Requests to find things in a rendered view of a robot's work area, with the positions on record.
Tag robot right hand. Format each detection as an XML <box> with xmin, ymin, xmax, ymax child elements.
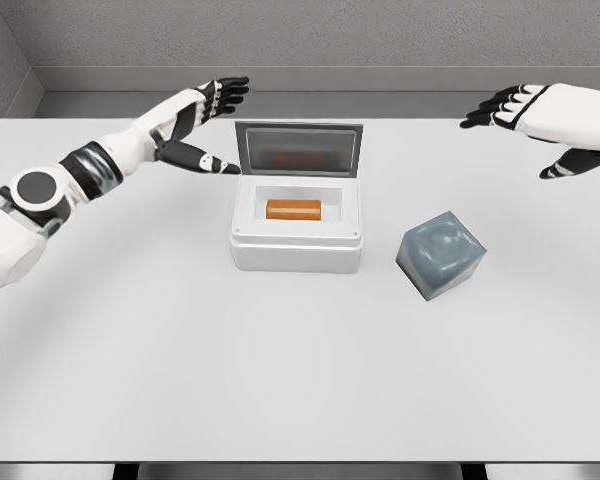
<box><xmin>459</xmin><ymin>83</ymin><xmax>600</xmax><ymax>180</ymax></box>

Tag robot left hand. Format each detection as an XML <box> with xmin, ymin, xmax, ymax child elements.
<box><xmin>129</xmin><ymin>76</ymin><xmax>251</xmax><ymax>176</ymax></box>

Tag white box with hinged lid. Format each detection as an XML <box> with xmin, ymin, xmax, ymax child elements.
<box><xmin>229</xmin><ymin>120</ymin><xmax>365</xmax><ymax>275</ymax></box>

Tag orange block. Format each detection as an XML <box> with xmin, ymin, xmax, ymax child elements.
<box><xmin>265</xmin><ymin>198</ymin><xmax>322</xmax><ymax>222</ymax></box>

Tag grey-blue cube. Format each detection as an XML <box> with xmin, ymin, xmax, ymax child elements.
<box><xmin>395</xmin><ymin>209</ymin><xmax>487</xmax><ymax>302</ymax></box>

